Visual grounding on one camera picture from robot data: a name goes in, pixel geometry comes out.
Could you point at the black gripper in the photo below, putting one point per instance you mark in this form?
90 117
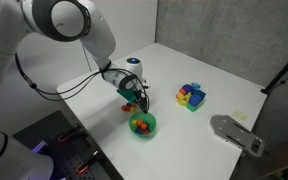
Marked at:
134 87

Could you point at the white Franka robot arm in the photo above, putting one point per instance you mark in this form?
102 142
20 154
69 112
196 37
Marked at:
50 30

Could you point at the orange block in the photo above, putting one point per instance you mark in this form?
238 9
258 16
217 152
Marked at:
139 123
144 126
134 105

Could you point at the yellow block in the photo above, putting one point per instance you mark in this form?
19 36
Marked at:
131 109
134 122

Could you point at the purple block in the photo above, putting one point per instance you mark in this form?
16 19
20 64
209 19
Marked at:
128 105

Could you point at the red block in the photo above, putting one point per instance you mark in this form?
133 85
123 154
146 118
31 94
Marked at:
146 132
124 108

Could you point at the dark blue block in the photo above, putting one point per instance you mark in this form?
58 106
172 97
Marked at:
138 130

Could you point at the green plastic bowl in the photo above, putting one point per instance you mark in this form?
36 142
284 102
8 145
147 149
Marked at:
143 133

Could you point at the colourful toy block cluster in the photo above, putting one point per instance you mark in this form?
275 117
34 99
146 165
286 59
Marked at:
194 107

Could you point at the yellow toy piece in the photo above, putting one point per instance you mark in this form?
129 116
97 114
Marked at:
182 98

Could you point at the orange toy piece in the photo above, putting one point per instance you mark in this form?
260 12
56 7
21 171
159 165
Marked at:
182 91

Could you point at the purple toy piece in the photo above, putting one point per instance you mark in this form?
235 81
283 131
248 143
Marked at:
187 88

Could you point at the blue toy box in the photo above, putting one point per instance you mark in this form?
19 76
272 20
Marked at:
195 99

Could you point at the light blue toy piece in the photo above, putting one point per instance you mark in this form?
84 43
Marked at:
196 86

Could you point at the orange black clamp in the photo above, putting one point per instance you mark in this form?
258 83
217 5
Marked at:
69 133
88 162

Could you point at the black perforated base board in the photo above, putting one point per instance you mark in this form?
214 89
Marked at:
70 150

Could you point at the yellow sticky note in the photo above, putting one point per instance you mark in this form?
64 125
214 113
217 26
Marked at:
240 115

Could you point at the grey metal mounting plate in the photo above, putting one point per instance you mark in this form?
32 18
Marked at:
237 135

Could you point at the black stand pole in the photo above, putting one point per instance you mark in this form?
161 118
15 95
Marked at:
282 70

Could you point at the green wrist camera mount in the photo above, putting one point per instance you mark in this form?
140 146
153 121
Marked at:
126 95

